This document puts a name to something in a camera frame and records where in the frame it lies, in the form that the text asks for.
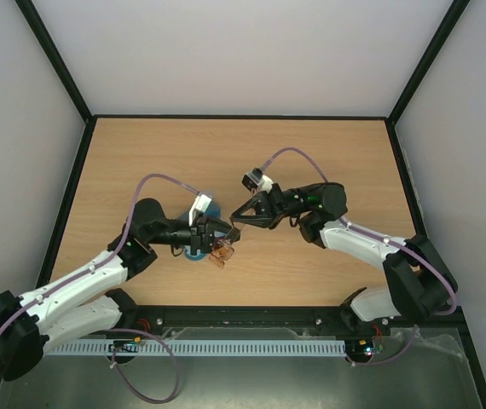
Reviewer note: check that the light blue slotted cable duct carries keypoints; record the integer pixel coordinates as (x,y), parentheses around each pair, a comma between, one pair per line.
(204,348)

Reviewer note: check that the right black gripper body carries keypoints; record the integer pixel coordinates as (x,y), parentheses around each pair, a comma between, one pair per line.
(274,207)

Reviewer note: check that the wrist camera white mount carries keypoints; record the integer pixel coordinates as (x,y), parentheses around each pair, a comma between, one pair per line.
(256,181)
(199,206)

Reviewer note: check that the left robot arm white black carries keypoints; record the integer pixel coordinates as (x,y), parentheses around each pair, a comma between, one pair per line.
(90,299)

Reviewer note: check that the orange sunglasses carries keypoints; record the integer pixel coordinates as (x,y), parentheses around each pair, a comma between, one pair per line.
(222,247)

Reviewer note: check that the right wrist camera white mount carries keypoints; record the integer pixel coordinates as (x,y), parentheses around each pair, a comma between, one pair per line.
(256,181)

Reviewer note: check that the blue transparent glasses case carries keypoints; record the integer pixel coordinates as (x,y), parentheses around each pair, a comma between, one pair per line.
(214,209)

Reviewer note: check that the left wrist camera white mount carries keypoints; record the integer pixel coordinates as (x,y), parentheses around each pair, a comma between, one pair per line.
(199,206)

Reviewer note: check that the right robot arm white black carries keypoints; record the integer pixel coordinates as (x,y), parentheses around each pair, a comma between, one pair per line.
(419,284)

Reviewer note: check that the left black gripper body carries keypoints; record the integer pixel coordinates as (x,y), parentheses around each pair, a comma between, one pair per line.
(196,242)

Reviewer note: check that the black metal frame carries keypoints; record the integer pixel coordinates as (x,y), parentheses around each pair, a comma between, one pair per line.
(232,316)

